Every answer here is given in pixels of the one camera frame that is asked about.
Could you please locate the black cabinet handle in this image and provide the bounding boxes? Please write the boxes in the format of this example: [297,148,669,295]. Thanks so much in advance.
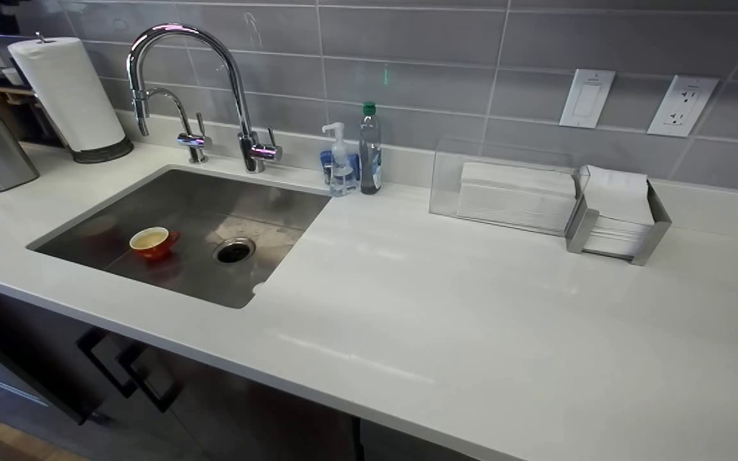
[75,325,147,400]
[119,340,188,416]

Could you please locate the black sink drain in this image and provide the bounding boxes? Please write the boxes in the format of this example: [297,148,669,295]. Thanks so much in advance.
[214,236,259,266]

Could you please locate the stainless steel sink basin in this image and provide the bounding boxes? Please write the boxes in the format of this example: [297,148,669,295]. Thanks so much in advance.
[25,165,333,312]

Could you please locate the wooden countertop organizer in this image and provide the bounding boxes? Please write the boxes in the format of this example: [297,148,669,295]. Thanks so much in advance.
[0,83,68,148]

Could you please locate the small chrome faucet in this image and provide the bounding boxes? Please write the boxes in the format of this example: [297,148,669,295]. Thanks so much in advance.
[145,84,214,165]

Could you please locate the dark cabinet front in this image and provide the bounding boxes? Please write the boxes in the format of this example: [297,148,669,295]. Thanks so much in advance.
[0,277,479,461]

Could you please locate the white wall power outlet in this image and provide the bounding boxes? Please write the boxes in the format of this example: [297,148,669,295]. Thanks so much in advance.
[646,71,721,140]

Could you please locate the metal napkin holder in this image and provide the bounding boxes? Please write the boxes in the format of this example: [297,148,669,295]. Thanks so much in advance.
[565,165,675,270]

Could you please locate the white paper towel roll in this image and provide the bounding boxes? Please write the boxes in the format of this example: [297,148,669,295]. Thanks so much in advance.
[6,37,131,156]

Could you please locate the clear soap pump dispenser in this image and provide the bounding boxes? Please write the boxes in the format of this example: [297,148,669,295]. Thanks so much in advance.
[319,120,361,199]

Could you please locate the white paper napkins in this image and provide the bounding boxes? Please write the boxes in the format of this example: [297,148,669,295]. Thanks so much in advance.
[579,165,653,258]

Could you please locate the clear bottle with green cap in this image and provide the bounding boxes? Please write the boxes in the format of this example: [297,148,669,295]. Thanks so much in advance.
[357,101,387,198]

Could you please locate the metal paper towel holder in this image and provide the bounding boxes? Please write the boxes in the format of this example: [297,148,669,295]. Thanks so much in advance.
[34,31,136,167]

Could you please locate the white sponge holder tray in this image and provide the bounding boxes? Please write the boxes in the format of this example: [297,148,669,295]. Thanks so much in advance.
[426,138,582,239]

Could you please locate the tall chrome gooseneck faucet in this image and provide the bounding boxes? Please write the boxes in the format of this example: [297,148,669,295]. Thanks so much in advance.
[123,20,284,174]

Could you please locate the red cup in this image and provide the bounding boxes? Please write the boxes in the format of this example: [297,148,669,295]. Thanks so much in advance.
[127,226,178,265]

